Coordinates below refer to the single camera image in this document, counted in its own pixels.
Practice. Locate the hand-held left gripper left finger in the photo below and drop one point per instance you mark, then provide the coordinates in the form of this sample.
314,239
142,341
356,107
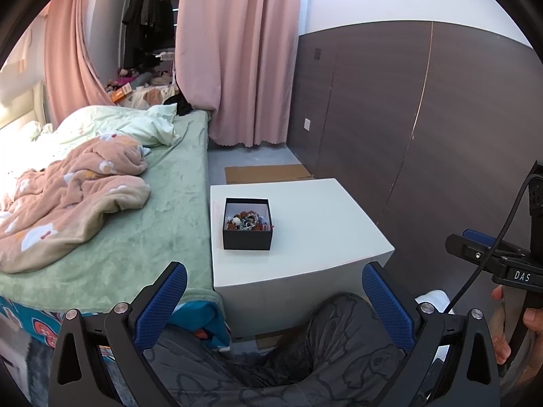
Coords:
161,309

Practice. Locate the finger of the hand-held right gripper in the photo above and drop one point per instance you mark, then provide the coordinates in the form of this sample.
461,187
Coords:
466,248

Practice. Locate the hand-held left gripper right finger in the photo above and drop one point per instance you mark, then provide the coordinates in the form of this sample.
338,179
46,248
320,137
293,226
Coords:
388,309

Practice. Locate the black jewelry box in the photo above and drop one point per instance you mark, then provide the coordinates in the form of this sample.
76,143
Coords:
246,239

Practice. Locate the person's right hand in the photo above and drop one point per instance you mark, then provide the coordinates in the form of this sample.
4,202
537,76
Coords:
498,339

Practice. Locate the white cloth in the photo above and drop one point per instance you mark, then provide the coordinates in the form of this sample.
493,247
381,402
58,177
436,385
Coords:
432,299

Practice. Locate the white cube side table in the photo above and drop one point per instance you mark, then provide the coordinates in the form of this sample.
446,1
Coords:
297,288

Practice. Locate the bed with green sheet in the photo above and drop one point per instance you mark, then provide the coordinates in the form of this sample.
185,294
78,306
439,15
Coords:
178,203

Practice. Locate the person's grey patterned pants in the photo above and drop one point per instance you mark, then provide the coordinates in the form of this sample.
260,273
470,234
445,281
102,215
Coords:
297,369

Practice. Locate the blue printed bed skirt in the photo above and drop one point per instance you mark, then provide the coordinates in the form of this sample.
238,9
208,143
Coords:
25,318

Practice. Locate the pink patterned blanket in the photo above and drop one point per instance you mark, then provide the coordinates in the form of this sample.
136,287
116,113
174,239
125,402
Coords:
76,190

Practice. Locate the dark grey fuzzy rug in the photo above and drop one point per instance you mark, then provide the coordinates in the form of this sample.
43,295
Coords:
21,369

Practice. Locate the brown cardboard sheet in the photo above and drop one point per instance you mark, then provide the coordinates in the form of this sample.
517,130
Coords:
267,174

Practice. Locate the light green duvet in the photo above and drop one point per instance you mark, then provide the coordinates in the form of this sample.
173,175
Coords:
127,125

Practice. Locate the black garment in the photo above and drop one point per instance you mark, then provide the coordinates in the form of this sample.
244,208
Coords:
180,106

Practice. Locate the orange box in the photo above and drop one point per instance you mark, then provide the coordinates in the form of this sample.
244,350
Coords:
121,93

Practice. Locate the white pillow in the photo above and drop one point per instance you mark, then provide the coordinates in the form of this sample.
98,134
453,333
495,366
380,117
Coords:
30,130

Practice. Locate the pile of plush toys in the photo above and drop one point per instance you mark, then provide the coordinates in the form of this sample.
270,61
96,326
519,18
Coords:
144,82

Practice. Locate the white headboard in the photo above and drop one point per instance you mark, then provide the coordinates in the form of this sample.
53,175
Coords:
21,101

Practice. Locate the draped pink curtain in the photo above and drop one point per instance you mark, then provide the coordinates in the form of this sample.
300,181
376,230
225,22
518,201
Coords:
68,59

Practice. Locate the wide pink curtain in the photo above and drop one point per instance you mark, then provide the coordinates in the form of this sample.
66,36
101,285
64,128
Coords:
237,51

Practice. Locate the hanging dark clothes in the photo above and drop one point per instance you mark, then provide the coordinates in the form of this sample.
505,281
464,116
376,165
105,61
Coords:
144,17

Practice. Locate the white wall socket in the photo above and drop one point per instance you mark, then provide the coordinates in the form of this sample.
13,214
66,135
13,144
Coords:
306,124

